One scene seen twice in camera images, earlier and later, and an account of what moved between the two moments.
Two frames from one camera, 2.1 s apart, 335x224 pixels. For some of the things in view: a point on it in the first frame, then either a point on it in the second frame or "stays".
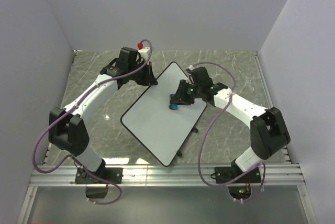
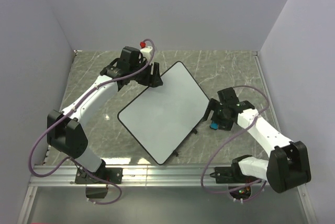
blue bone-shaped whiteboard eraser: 173,106 to 214,125
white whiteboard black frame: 164,129 stays
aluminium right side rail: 286,155 stays
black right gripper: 179,97 to 214,105
